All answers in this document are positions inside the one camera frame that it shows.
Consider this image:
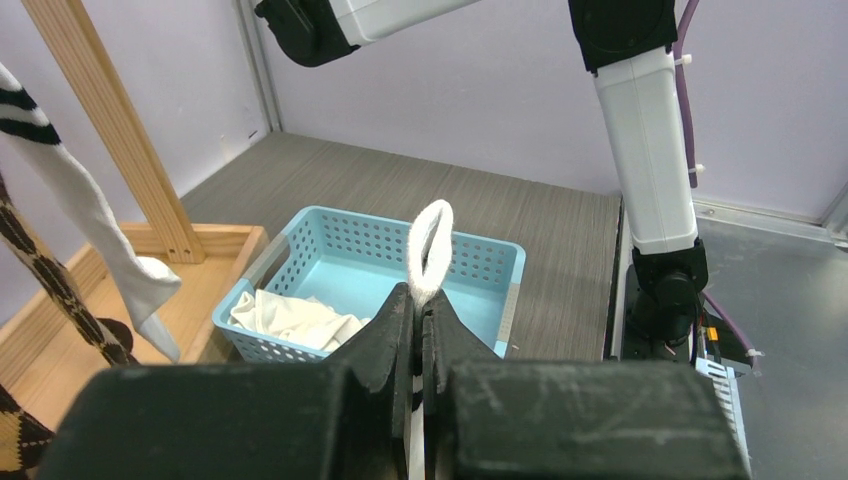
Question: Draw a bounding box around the brown argyle sock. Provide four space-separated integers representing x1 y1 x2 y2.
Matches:
1 177 138 365
1 387 55 480

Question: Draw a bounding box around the wooden hanger stand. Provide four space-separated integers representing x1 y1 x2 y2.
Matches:
1 1 268 429

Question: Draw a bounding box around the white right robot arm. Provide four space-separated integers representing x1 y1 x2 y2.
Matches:
254 1 708 362

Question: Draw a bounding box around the light blue plastic basket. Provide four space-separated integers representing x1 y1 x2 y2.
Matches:
211 206 526 363

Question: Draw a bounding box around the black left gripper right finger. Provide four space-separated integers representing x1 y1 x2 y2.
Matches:
420 293 749 479

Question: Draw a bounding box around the white black-striped sock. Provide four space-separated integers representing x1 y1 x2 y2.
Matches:
1 67 182 362
406 199 454 479

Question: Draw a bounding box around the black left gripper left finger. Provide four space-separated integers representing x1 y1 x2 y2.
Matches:
39 283 413 479

